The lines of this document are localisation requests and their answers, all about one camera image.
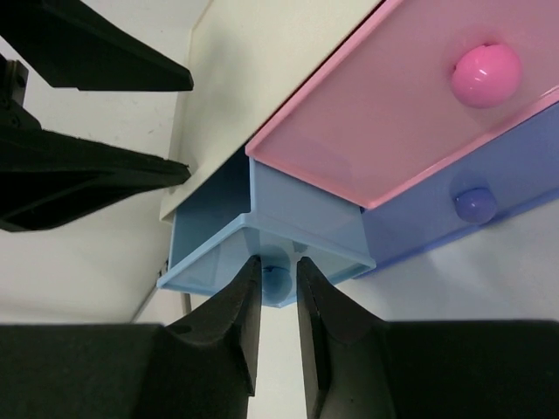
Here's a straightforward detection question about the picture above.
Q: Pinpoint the light blue small drawer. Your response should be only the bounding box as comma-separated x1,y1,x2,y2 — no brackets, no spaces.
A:
157,151,376,307

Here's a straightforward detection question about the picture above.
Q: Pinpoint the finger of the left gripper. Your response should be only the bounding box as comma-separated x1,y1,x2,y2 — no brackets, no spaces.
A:
1,104,190,232
1,1,193,92

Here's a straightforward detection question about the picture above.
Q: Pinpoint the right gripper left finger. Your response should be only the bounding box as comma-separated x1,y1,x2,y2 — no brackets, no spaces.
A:
1,256,262,418

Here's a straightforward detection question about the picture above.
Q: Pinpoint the cream drawer organizer box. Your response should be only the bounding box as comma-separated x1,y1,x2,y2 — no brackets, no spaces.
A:
1,1,375,323

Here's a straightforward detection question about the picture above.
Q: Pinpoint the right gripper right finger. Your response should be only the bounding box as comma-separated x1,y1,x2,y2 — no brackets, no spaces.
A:
297,258,558,418

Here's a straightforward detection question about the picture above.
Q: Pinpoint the purple-blue drawer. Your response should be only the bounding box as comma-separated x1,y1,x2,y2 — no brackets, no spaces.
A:
362,105,558,270

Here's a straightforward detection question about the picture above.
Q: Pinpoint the pink drawer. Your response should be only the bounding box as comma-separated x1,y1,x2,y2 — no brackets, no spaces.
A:
245,1,558,209

